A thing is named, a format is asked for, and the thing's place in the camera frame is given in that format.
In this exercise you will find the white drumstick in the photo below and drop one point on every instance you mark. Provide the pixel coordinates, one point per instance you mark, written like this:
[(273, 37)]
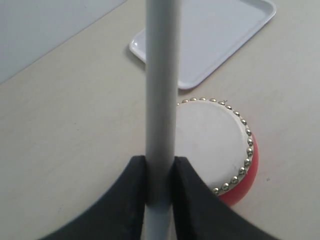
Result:
[(162, 67)]

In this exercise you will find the red small drum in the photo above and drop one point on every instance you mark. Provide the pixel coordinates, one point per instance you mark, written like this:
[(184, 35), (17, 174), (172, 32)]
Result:
[(219, 144)]

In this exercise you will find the white rectangular tray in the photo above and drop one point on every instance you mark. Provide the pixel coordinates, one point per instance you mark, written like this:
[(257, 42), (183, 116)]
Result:
[(202, 34)]

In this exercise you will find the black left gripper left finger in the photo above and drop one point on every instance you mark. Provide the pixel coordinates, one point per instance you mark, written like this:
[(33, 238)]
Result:
[(118, 214)]

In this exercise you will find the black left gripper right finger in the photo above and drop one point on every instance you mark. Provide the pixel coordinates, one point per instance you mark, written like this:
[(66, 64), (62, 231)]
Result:
[(201, 215)]

